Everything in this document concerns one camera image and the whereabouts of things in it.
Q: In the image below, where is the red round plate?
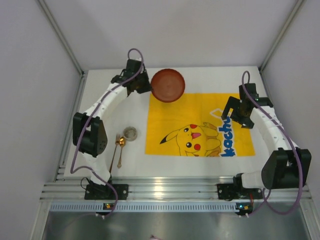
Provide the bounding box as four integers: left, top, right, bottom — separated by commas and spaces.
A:
150, 68, 186, 103

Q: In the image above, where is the small clear glass cup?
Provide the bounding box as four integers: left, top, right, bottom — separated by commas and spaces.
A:
123, 126, 138, 142

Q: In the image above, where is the yellow Pikachu placemat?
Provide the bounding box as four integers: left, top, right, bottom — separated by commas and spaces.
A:
145, 93, 256, 157

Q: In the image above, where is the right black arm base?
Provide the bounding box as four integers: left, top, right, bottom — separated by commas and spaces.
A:
216, 183, 263, 201

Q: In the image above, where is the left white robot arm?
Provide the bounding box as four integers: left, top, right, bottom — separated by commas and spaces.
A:
70, 58, 152, 186

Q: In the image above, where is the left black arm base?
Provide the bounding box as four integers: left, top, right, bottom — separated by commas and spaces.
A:
84, 183, 129, 200

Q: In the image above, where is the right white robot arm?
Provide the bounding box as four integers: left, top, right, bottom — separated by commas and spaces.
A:
221, 83, 312, 190

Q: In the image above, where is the rose gold fork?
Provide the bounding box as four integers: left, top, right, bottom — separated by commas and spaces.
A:
109, 133, 121, 173

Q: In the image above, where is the rose gold spoon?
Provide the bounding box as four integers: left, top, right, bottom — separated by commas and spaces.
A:
117, 136, 127, 169

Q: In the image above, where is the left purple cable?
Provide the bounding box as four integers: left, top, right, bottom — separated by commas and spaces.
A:
69, 48, 145, 208

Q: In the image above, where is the left aluminium frame post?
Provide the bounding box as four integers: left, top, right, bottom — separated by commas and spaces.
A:
35, 0, 85, 76

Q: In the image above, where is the aluminium frame post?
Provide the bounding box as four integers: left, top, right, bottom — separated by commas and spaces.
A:
258, 0, 306, 74
35, 0, 85, 76

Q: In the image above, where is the right aluminium frame post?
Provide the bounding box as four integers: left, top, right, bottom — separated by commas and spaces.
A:
258, 0, 306, 74

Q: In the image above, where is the aluminium front rail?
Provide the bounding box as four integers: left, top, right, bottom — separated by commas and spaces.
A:
39, 176, 313, 201

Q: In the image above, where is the slotted cable duct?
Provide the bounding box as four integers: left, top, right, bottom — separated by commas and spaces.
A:
50, 202, 253, 213

